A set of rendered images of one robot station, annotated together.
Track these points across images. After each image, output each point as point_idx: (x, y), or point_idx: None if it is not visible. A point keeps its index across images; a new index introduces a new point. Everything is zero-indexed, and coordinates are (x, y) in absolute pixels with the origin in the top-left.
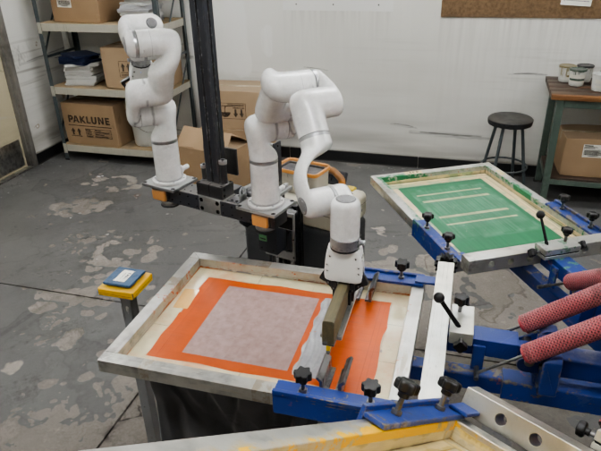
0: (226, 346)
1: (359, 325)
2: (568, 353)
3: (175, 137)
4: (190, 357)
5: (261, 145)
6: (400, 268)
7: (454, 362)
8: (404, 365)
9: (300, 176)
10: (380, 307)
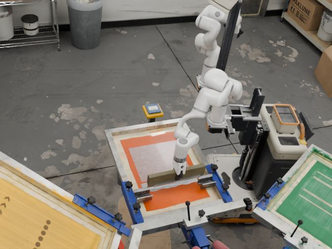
0: (140, 158)
1: (185, 191)
2: None
3: (213, 65)
4: (127, 152)
5: None
6: (222, 187)
7: None
8: (166, 214)
9: (179, 120)
10: (203, 194)
